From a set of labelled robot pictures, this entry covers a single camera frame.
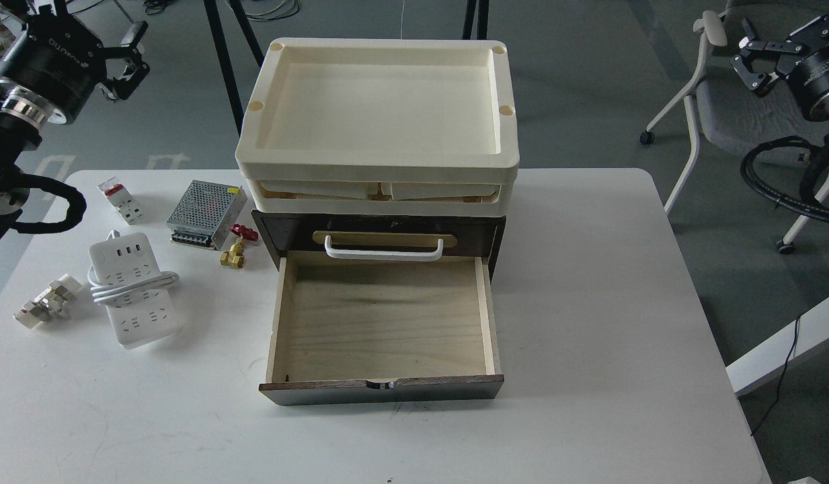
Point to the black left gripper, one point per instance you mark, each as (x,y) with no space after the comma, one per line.
(60,60)

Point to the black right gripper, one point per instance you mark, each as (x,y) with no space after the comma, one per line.
(808,80)

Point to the white power strip with cable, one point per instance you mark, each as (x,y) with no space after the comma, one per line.
(125,278)

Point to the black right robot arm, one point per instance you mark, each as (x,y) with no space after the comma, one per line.
(806,204)

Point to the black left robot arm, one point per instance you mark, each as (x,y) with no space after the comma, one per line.
(22,115)

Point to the grey white office chair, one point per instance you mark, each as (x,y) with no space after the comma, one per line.
(719,107)

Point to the white red circuit breaker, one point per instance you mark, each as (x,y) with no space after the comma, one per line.
(121,199)

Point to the metal mesh power supply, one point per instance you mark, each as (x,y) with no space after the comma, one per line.
(205,213)

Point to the cream plastic lower tray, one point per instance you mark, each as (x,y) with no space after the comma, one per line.
(370,198)

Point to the cream plastic tray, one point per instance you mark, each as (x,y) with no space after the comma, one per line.
(370,198)
(382,111)

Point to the white metal connector block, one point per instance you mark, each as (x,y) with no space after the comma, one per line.
(51,301)

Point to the cream plastic tray top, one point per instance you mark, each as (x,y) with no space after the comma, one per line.
(382,111)

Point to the white side table edge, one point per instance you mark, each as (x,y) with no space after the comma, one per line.
(794,344)

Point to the open wooden drawer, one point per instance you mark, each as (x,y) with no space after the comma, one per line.
(359,331)

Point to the brass valve red handle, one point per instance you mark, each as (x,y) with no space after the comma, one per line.
(234,257)

